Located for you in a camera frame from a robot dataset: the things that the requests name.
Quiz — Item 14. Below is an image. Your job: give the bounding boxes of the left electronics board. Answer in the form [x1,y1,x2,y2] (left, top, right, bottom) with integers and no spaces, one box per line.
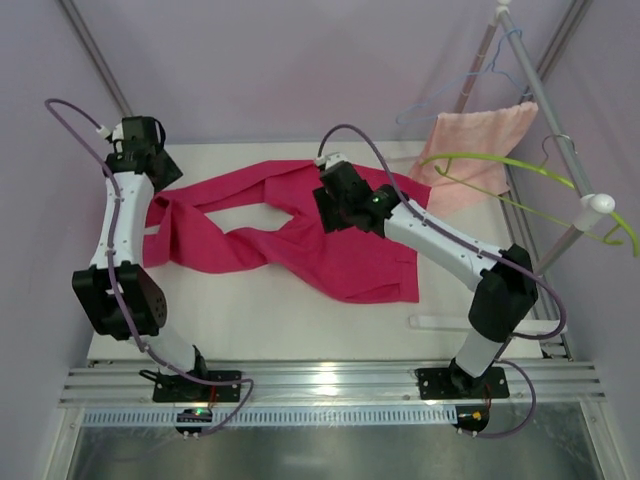
[174,407,213,439]

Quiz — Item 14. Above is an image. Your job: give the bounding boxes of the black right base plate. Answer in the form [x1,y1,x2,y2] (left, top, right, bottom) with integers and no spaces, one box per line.
[414,367,510,400]

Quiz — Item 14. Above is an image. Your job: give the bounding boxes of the light pink towel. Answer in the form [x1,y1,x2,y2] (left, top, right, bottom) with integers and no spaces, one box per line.
[409,102,538,218]

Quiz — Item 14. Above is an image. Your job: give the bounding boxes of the slotted cable duct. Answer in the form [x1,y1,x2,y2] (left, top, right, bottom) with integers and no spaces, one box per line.
[81,404,456,428]

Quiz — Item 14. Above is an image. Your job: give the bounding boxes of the white clothes rack frame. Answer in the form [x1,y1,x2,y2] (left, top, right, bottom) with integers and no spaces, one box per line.
[382,0,617,335]

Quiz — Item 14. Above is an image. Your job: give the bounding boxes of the green plastic hanger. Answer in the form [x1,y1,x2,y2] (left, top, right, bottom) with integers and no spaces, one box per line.
[418,152,640,258]

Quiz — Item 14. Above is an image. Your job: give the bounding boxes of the aluminium front rail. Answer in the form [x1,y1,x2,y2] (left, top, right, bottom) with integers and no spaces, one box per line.
[59,359,606,407]

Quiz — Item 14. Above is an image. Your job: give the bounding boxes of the right electronics board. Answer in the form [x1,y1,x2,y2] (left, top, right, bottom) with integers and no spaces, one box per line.
[453,405,490,436]

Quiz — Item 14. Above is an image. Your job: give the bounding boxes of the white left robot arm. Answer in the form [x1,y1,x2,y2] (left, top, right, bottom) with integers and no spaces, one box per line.
[72,116,208,384]

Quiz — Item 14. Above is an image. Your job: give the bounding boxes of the pink trousers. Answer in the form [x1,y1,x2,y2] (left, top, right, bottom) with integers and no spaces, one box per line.
[143,160,420,304]

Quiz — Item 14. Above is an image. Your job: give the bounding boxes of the blue wire hanger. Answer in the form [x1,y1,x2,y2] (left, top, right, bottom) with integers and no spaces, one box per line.
[395,25,533,126]

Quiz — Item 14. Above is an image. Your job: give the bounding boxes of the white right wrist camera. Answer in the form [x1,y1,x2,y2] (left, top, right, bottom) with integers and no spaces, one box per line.
[314,152,348,170]

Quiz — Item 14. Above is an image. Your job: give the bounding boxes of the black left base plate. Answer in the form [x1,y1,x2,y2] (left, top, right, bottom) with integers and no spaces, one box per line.
[148,370,242,404]

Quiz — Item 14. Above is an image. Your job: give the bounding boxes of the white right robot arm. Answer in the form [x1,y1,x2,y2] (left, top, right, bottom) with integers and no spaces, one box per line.
[313,155,538,398]

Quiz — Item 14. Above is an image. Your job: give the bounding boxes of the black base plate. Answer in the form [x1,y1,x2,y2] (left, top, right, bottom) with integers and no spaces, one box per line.
[148,370,242,404]
[414,367,510,400]

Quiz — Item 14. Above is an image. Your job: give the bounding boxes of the electronics board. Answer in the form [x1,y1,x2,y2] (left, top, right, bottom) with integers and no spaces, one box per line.
[174,407,213,439]
[453,405,490,436]

